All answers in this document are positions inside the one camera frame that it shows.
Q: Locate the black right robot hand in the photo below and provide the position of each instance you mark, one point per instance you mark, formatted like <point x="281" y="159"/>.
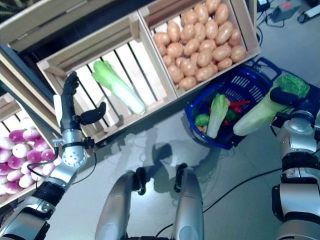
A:
<point x="303" y="105"/>

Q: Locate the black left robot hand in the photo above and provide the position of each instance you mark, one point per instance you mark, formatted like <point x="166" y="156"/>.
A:
<point x="68" y="110"/>

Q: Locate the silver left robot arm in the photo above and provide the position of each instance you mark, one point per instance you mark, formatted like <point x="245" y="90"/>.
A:
<point x="72" y="155"/>

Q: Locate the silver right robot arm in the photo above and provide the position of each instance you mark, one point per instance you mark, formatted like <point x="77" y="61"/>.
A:
<point x="295" y="140"/>

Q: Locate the blue plastic shopping basket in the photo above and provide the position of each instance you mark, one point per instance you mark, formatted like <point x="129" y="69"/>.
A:
<point x="261" y="77"/>

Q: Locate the purple white turnip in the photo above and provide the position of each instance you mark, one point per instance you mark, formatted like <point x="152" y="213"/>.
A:
<point x="33" y="155"/>
<point x="40" y="144"/>
<point x="16" y="136"/>
<point x="27" y="122"/>
<point x="21" y="149"/>
<point x="31" y="134"/>

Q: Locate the wooden slat crate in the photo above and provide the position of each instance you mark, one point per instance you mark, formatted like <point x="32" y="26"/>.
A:
<point x="147" y="75"/>
<point x="10" y="110"/>
<point x="246" y="30"/>

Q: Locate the long red chili pepper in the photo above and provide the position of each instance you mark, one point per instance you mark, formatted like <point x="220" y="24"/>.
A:
<point x="240" y="103"/>

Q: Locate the green bell pepper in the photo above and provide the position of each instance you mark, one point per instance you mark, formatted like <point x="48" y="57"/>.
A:
<point x="231" y="115"/>
<point x="202" y="119"/>

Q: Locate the tan potato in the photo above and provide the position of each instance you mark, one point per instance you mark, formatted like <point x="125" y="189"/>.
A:
<point x="212" y="4"/>
<point x="205" y="72"/>
<point x="237" y="53"/>
<point x="187" y="82"/>
<point x="162" y="39"/>
<point x="175" y="73"/>

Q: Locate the small napa cabbage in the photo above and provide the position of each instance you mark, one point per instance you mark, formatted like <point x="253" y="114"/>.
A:
<point x="217" y="115"/>

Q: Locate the wooden display rack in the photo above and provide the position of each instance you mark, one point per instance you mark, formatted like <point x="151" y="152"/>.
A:
<point x="50" y="22"/>

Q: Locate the grey box with red button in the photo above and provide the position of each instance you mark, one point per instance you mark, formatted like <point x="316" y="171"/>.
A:
<point x="285" y="10"/>

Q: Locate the silver left robot leg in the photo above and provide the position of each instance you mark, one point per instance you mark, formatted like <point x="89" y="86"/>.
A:
<point x="117" y="200"/>

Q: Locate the silver robot leg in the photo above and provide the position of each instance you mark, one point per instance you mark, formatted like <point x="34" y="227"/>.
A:
<point x="187" y="200"/>
<point x="117" y="200"/>

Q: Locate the black power adapter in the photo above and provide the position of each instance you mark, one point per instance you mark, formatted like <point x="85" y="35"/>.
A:
<point x="263" y="2"/>

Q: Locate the silver right robot leg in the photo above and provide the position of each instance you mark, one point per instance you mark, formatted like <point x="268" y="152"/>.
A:
<point x="187" y="200"/>

